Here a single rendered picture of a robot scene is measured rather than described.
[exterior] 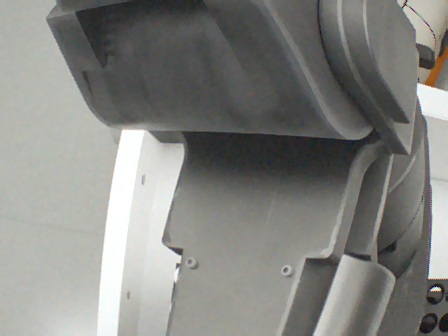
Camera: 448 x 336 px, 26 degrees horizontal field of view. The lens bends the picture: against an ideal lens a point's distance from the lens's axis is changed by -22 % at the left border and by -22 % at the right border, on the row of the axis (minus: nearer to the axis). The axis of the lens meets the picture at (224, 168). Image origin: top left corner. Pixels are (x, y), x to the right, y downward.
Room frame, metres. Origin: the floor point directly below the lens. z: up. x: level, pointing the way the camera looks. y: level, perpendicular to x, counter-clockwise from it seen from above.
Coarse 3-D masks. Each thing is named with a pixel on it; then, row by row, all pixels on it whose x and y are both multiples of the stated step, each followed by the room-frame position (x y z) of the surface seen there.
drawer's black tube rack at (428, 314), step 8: (432, 296) 0.10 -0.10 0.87; (440, 296) 0.10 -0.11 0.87; (424, 312) 0.09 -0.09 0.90; (432, 312) 0.09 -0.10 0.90; (440, 312) 0.08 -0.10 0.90; (424, 320) 0.09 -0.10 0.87; (432, 320) 0.09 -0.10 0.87; (440, 320) 0.08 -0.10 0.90; (424, 328) 0.08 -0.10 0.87; (432, 328) 0.08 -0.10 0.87; (440, 328) 0.08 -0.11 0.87
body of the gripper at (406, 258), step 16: (416, 224) 0.10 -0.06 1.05; (400, 240) 0.09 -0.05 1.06; (416, 240) 0.10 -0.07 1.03; (384, 256) 0.09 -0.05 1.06; (400, 256) 0.09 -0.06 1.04; (416, 256) 0.10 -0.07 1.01; (400, 272) 0.09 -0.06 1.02; (416, 272) 0.09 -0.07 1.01; (400, 288) 0.08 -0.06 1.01; (416, 288) 0.08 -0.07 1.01; (400, 304) 0.08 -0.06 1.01; (416, 304) 0.07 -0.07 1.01; (384, 320) 0.07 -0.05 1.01; (400, 320) 0.07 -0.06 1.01; (416, 320) 0.07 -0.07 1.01
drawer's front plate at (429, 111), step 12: (420, 84) 0.21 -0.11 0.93; (420, 96) 0.20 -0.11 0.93; (432, 96) 0.20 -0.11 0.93; (444, 96) 0.20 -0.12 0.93; (432, 108) 0.19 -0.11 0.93; (444, 108) 0.19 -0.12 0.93; (432, 120) 0.19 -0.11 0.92; (444, 120) 0.19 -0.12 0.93; (120, 132) 0.24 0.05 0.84; (432, 132) 0.19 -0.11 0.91; (444, 132) 0.18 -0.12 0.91; (432, 144) 0.19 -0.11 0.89; (444, 144) 0.18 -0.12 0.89; (432, 156) 0.19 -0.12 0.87; (444, 156) 0.18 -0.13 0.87; (432, 168) 0.19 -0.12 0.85; (444, 168) 0.18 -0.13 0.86; (444, 180) 0.18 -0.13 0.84
